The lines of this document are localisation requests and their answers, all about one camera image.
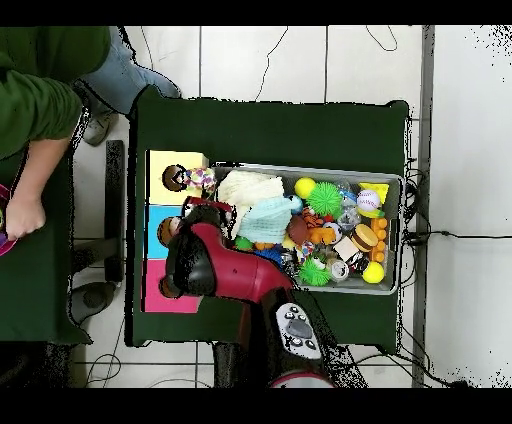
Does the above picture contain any green spiky rubber ball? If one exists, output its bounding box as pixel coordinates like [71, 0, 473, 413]
[306, 181, 344, 219]

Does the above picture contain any person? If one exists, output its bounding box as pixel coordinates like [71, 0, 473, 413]
[0, 25, 181, 161]

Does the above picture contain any pink round object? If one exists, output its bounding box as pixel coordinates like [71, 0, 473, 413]
[0, 183, 18, 257]

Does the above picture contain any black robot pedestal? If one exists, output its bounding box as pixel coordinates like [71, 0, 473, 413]
[211, 341, 249, 388]

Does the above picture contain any brown toy football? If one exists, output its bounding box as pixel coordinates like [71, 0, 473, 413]
[286, 215, 309, 245]

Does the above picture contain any black floor cable with plug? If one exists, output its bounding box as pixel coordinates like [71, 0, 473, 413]
[403, 229, 512, 245]

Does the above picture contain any round wooden burger toy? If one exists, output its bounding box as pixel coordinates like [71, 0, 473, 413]
[350, 223, 379, 253]

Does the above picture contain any person's hand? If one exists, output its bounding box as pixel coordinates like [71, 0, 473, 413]
[4, 195, 47, 242]

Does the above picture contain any small soccer ball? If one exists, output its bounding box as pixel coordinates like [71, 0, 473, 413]
[323, 221, 344, 243]

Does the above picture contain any light blue waffle cloth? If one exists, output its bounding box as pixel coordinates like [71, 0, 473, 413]
[237, 195, 304, 245]

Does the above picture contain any white baseball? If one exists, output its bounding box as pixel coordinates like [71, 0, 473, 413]
[356, 189, 381, 212]

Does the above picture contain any dark green table cloth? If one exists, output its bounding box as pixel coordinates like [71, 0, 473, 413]
[125, 84, 411, 355]

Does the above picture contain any yellow ball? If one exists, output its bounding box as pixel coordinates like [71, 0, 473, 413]
[294, 176, 317, 200]

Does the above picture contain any cream waffle cloth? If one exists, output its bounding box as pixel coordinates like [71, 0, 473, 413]
[215, 170, 286, 238]

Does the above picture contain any green cloth side table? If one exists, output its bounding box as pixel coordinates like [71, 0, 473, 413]
[0, 147, 91, 345]

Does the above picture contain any wooden box with three holes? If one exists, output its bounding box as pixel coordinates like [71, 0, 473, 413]
[141, 149, 210, 314]

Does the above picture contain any silver mesh bin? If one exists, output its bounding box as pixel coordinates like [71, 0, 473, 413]
[207, 161, 405, 296]

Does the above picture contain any plain wooden cube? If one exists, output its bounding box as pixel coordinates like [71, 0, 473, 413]
[333, 236, 360, 262]

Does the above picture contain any colourful patterned cloth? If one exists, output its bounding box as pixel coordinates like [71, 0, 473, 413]
[182, 166, 217, 194]

